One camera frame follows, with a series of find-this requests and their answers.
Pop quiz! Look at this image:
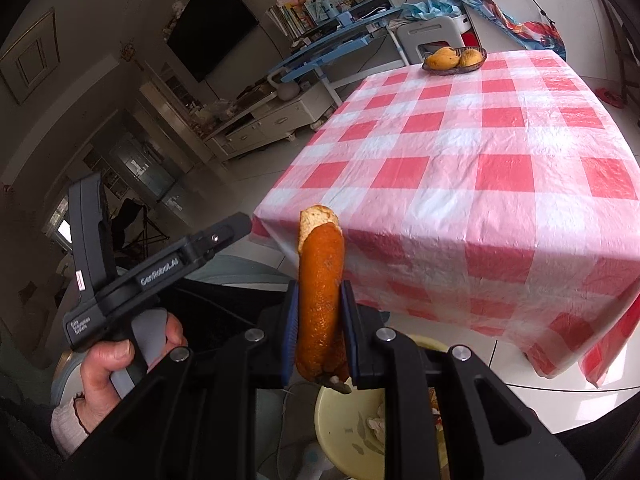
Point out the person's left forearm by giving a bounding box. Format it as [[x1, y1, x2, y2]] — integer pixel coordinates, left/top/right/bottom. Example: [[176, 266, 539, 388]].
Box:
[[0, 392, 101, 480]]

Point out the black wall television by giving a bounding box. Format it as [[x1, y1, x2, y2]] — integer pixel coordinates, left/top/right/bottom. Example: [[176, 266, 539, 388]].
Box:
[[166, 0, 261, 83]]

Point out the person's left hand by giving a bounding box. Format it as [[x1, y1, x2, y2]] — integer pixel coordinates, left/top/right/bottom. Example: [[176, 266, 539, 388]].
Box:
[[75, 312, 188, 433]]

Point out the orange peel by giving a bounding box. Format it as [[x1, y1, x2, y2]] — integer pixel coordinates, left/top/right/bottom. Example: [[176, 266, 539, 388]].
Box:
[[295, 204, 351, 386]]

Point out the woven fruit basket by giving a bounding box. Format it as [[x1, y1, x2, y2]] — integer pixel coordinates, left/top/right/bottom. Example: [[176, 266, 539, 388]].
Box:
[[422, 46, 488, 76]]

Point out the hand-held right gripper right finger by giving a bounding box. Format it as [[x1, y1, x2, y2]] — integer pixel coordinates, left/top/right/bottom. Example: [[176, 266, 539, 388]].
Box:
[[340, 282, 586, 480]]

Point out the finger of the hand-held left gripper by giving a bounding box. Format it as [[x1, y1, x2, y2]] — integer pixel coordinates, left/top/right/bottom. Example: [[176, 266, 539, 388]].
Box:
[[67, 172, 118, 306], [185, 212, 252, 263]]

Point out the row of books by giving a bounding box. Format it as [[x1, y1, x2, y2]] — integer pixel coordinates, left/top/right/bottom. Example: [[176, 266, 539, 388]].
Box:
[[265, 0, 326, 41]]

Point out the cream television cabinet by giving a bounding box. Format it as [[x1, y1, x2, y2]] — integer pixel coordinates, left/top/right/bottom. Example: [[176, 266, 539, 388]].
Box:
[[202, 82, 336, 163]]

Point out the blue study desk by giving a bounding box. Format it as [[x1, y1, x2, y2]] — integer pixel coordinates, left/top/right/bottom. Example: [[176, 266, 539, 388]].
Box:
[[267, 0, 406, 108]]

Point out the yellow plastic bin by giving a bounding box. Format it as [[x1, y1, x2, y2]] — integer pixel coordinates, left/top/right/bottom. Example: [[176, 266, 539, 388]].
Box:
[[314, 335, 451, 476]]

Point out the white plastic stool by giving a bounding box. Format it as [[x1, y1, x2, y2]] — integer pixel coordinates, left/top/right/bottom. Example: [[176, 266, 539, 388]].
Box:
[[395, 15, 473, 66]]

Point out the blue plastic bag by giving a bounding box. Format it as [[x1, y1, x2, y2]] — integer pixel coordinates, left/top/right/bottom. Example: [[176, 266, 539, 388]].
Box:
[[402, 0, 463, 21]]

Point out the black folding chair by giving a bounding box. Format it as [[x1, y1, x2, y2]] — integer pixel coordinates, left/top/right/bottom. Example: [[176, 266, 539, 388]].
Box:
[[112, 197, 168, 251]]

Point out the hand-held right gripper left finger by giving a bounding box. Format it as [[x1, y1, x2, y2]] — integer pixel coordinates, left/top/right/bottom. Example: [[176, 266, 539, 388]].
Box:
[[60, 280, 301, 480]]

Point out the beige kettlebell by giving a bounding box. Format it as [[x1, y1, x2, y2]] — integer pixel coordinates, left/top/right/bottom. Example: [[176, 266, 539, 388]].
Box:
[[267, 71, 301, 102]]

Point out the red white checked tablecloth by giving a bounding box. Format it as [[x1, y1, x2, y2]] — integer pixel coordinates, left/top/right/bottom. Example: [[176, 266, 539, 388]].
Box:
[[250, 50, 640, 391]]

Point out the colourful printed bag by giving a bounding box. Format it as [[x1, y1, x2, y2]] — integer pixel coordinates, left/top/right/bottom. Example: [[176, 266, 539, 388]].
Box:
[[445, 0, 568, 61]]

